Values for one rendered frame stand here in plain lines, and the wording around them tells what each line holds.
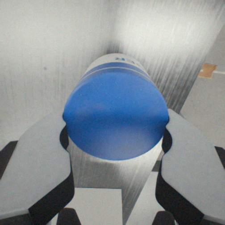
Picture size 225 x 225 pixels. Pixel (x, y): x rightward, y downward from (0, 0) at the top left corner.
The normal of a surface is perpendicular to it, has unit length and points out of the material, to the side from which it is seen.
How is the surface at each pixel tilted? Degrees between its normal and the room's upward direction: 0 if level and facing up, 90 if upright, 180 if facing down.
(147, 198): 0
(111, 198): 90
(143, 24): 0
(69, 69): 0
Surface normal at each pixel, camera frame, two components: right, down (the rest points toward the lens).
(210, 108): -0.02, 0.50
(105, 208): 0.02, -0.87
